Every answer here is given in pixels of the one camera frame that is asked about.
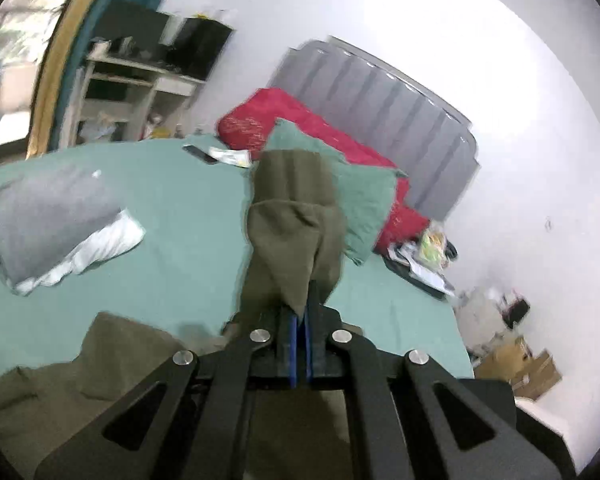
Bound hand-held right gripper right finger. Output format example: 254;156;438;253
300;280;576;480

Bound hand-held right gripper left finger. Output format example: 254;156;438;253
32;305;301;480

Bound olive green garment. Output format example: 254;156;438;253
0;150;351;480

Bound bed with green sheet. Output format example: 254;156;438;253
0;132;476;396

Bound green pillow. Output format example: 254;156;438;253
262;117;406;266

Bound green snack bag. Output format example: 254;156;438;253
420;222;449;267

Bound cardboard box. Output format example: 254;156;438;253
512;349;563;401
475;340;531;391

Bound white packet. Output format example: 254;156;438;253
209;147;253;168

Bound black speaker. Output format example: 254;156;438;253
502;297;531;327

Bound white garment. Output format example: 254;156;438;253
12;210;146;296

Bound black phone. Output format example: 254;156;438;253
182;144;219;166

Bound red pillow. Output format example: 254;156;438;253
217;87;431;256

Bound grey padded headboard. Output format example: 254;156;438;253
267;37;481;221

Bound grey garment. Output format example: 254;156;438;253
0;165;126;283

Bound white computer desk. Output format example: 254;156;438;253
60;50;206;146

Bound black computer tower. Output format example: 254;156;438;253
167;16;233;81

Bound black monitor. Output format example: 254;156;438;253
87;0;171;58

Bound yellow curtain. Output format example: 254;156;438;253
26;0;123;158

